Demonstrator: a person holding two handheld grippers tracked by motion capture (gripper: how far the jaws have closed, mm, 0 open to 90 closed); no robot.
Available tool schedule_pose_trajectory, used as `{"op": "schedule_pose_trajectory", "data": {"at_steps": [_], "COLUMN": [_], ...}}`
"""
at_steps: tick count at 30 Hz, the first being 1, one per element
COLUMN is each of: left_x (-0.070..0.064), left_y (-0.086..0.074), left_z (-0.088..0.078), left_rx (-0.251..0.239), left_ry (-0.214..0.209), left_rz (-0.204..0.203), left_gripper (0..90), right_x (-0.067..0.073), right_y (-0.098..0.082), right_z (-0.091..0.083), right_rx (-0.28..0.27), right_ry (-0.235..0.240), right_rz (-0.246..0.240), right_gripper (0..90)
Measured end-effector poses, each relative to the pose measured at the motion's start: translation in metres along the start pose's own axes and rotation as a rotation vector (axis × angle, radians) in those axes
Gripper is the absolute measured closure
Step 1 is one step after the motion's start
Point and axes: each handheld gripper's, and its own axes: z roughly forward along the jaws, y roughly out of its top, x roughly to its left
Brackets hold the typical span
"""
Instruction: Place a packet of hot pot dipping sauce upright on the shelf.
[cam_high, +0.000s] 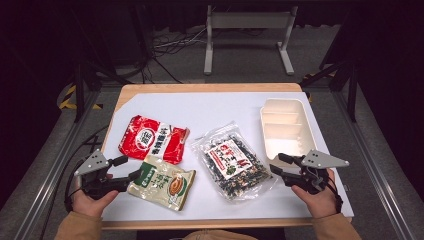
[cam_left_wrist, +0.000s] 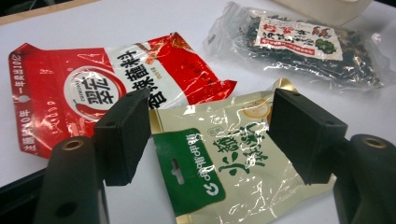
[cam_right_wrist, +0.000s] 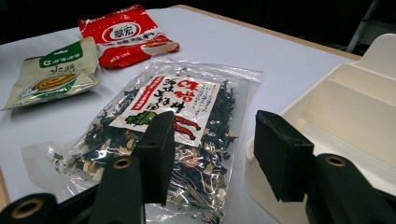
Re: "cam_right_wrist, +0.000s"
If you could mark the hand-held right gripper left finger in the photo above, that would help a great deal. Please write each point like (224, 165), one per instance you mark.
(155, 161)

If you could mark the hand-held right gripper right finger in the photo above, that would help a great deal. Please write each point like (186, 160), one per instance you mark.
(280, 155)

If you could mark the clear dried seaweed packet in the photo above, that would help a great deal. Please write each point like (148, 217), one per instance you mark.
(205, 130)

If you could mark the white box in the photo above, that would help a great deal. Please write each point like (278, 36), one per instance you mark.
(351, 109)

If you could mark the red seasoning packet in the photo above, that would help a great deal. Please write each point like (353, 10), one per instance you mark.
(124, 46)

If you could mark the beige and green packet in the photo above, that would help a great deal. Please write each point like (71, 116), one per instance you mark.
(56, 77)

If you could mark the white paper sheet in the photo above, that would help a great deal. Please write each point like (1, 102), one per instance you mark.
(233, 46)

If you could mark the grey metal stand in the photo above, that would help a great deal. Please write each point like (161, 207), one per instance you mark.
(362, 26)

